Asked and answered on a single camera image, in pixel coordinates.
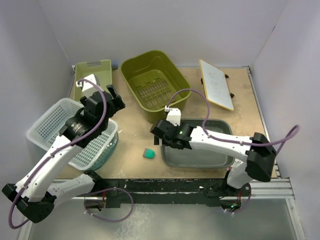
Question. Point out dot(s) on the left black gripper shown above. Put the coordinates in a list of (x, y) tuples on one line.
[(116, 104)]

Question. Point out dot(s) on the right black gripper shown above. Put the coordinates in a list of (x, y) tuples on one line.
[(157, 140)]

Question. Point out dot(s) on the large grey plastic tub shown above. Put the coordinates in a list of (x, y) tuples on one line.
[(197, 158)]

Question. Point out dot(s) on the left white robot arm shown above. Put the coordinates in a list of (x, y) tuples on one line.
[(78, 137)]

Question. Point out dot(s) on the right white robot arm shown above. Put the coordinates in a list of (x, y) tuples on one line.
[(256, 153)]

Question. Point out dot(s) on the teal green sponge block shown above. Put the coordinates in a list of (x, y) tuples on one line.
[(148, 153)]

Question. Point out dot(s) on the light green plastic basket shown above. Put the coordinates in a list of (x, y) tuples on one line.
[(102, 70)]

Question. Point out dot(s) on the small grey blue block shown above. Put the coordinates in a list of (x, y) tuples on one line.
[(114, 65)]

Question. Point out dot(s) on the olive green plastic tub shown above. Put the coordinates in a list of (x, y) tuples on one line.
[(153, 79)]

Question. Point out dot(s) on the teal transparent basket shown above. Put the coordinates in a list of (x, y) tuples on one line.
[(99, 150)]

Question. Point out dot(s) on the white perforated plastic basket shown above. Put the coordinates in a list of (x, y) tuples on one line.
[(44, 131)]

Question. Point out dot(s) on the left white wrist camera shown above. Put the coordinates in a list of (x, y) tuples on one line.
[(89, 86)]

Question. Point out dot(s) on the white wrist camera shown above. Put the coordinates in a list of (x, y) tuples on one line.
[(89, 86), (173, 115)]

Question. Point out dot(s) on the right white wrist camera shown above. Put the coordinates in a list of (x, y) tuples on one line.
[(173, 115)]

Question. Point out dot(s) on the white board yellow frame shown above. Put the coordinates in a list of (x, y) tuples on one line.
[(215, 85)]

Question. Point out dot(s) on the aluminium frame rail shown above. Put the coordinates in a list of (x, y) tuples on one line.
[(280, 188)]

